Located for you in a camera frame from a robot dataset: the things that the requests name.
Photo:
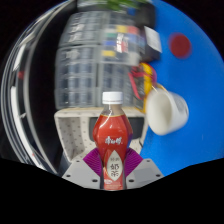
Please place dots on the yellow multimeter with red leads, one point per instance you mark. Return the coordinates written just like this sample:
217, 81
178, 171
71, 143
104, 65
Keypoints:
146, 80

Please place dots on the flat black zip case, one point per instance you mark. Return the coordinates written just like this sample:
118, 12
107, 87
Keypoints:
145, 15

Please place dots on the grey small-parts drawer cabinet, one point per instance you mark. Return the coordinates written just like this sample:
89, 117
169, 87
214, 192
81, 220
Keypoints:
116, 86
76, 78
83, 30

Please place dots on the white cup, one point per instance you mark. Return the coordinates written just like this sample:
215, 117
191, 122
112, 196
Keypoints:
165, 111

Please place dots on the red drink bottle white cap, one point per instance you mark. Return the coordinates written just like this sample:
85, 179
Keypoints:
112, 133

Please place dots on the clear box of colourful parts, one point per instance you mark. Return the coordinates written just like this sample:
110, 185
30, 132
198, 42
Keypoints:
120, 43

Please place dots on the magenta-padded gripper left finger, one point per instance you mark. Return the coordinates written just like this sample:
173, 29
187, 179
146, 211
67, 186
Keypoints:
78, 173

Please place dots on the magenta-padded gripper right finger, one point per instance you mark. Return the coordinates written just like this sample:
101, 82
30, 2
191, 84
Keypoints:
145, 173

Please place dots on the flat round red coaster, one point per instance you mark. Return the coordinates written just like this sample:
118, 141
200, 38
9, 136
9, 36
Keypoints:
180, 45

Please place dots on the small black box white label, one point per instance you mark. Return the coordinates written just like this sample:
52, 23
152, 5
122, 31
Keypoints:
152, 41

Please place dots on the white perforated tray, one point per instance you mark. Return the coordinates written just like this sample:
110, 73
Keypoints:
71, 133

